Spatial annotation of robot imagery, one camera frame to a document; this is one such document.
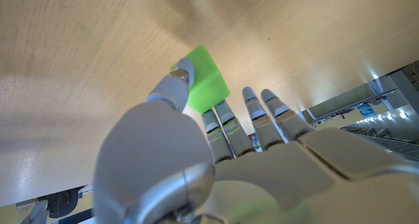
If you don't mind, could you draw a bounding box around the green magnetic block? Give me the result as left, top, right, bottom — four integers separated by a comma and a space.
170, 45, 230, 115

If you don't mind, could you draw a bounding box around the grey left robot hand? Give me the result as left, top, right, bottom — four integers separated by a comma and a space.
93, 57, 419, 224

